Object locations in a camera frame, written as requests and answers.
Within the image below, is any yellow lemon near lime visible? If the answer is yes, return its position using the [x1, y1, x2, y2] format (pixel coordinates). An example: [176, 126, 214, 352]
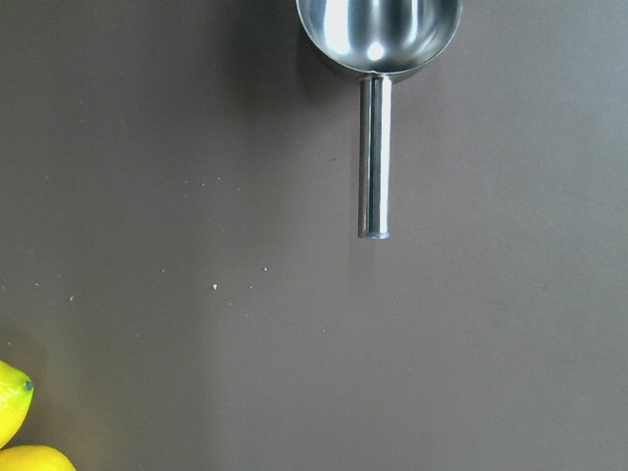
[1, 361, 34, 447]

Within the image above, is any yellow lemon far side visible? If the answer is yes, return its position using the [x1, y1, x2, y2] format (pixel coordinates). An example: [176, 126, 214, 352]
[1, 445, 77, 471]

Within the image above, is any steel ice scoop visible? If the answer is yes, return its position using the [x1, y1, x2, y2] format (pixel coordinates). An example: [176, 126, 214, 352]
[296, 0, 462, 240]

